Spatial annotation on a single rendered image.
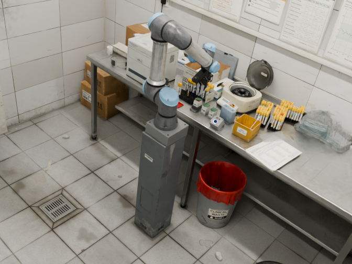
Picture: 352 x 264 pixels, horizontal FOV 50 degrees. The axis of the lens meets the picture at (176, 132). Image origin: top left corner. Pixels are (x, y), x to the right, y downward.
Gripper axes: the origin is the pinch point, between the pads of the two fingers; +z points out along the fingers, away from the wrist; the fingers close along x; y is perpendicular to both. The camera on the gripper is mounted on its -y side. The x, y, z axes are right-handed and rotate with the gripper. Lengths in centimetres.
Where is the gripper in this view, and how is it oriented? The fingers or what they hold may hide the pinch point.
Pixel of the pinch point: (199, 93)
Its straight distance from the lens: 263.9
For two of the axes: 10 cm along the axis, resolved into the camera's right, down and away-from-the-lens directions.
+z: -1.2, 8.0, 5.9
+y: 6.6, -3.8, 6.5
